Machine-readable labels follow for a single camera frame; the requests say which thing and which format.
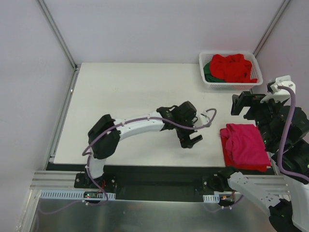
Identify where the pink t shirt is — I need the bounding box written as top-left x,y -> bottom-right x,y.
220,123 -> 271,165

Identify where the white plastic laundry basket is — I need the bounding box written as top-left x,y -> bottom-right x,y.
198,51 -> 263,90

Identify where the red t shirt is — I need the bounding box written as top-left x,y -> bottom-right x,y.
210,54 -> 258,83
221,137 -> 272,172

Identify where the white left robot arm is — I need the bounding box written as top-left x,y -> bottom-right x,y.
82,101 -> 203,189

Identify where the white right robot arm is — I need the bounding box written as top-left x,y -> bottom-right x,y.
217,86 -> 309,232

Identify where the red crumpled t shirt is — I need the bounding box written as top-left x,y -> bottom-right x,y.
210,54 -> 258,83

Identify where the green t shirt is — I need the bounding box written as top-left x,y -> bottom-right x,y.
203,62 -> 225,83

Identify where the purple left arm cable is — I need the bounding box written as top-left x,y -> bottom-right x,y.
38,108 -> 217,214

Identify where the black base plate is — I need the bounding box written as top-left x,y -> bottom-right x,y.
46,163 -> 277,203

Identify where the aluminium frame rail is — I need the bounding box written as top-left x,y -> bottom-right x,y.
30,170 -> 292,203

